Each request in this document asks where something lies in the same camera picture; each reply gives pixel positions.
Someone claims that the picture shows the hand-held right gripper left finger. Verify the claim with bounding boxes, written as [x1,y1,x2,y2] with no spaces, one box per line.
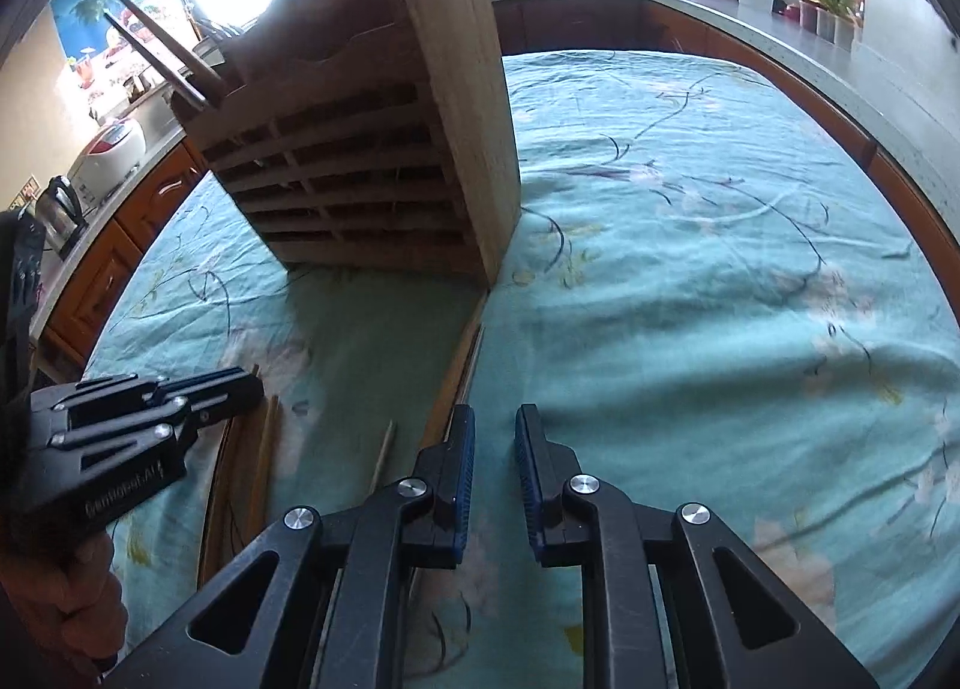
[101,404,477,689]

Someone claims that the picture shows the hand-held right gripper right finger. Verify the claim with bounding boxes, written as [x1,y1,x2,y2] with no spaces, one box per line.
[514,404,878,689]

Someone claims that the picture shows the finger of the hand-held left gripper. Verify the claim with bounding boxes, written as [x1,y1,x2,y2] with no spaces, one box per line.
[52,393,263,465]
[34,366,265,428]

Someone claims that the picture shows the light wooden chopstick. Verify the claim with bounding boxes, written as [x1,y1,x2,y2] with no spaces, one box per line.
[251,395,281,514]

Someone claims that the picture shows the light bamboo chopstick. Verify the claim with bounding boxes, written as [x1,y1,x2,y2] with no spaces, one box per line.
[370,421,396,494]

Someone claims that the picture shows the dark brown chopstick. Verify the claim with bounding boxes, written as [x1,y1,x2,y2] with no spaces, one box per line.
[426,286,490,435]

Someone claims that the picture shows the wooden utensil holder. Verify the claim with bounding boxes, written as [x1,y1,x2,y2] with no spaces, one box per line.
[171,0,522,287]

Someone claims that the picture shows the person's left hand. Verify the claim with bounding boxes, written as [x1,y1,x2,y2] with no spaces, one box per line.
[0,516,125,682]

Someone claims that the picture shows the steel electric kettle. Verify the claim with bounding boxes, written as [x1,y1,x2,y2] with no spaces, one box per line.
[34,175,87,259]

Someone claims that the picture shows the teal floral tablecloth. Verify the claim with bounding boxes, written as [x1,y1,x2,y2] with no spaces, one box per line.
[79,48,960,689]

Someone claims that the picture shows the white pink rice cooker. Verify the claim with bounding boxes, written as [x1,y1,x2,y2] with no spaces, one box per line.
[67,118,145,199]

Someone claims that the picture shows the white seasoning jars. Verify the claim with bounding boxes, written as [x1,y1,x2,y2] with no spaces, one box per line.
[797,0,857,50]

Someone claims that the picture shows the tropical fruit wall poster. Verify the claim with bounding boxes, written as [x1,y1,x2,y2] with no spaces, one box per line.
[51,0,188,107]

